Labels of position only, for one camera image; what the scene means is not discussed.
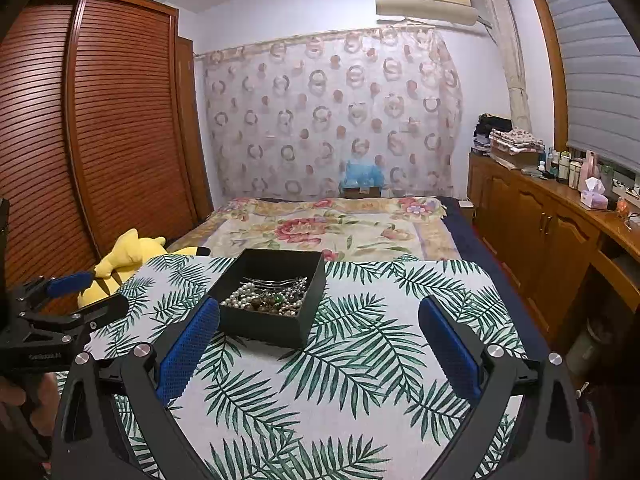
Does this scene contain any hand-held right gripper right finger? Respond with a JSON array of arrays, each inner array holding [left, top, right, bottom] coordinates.
[[417, 295, 590, 480]]

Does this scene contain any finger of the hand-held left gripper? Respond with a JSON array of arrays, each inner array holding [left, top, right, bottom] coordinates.
[[9, 271, 96, 312], [19, 294, 130, 342]]

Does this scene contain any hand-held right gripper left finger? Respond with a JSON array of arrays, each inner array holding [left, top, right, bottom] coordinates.
[[50, 296, 222, 480]]

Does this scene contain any white pearl necklace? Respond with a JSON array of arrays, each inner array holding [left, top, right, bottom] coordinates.
[[221, 282, 282, 312]]

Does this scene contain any black jewelry box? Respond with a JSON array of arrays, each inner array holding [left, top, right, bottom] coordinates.
[[206, 248, 327, 350]]

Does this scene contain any brown wooden bead bracelet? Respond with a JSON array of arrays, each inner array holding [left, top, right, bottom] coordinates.
[[249, 296, 302, 317]]

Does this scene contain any silver hairpin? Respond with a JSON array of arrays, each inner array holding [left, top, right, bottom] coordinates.
[[242, 275, 309, 294]]

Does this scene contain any person's left hand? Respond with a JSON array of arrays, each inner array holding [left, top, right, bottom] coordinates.
[[0, 373, 59, 442]]

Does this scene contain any yellow plush toy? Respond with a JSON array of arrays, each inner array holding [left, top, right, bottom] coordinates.
[[77, 228, 211, 309]]

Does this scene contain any green leaf print tablecloth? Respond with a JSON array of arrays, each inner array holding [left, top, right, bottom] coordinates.
[[54, 254, 532, 480]]

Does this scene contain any navy bed sheet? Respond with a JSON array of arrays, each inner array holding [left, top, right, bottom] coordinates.
[[439, 197, 552, 363]]

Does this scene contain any grey waste bin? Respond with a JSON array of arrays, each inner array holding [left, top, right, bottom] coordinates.
[[564, 317, 612, 377]]

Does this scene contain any brown slatted wooden wardrobe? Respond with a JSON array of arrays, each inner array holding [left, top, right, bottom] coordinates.
[[0, 0, 217, 313]]

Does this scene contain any long wooden cabinet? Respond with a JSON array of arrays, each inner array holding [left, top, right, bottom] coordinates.
[[467, 152, 640, 378]]

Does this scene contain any floral bed blanket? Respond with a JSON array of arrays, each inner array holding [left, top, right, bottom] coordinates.
[[166, 196, 462, 264]]

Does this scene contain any blue plush toy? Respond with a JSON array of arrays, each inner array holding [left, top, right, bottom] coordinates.
[[339, 157, 386, 192]]

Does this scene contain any white tissue holder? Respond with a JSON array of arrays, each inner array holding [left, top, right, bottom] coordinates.
[[578, 176, 610, 210]]

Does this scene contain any row of cosmetic bottles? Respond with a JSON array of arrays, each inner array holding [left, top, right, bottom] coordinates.
[[539, 147, 617, 192]]

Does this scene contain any stack of folded floral fabrics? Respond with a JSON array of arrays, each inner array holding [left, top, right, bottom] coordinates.
[[488, 127, 547, 157]]

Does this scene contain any pile of dark clothes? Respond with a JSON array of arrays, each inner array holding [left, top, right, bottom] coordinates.
[[472, 113, 514, 154]]

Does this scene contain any circle patterned sheer curtain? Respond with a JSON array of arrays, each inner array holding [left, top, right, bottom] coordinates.
[[199, 27, 464, 202]]

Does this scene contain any beige tied curtain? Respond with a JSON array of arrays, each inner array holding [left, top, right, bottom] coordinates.
[[476, 0, 534, 134]]

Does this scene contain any grey window blind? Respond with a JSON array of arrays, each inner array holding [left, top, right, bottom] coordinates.
[[537, 0, 640, 167]]

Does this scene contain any beige air conditioner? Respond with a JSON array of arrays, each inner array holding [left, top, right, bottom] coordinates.
[[375, 0, 479, 29]]

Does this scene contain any white power strip with cables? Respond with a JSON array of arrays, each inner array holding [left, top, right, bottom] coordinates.
[[612, 184, 640, 232]]

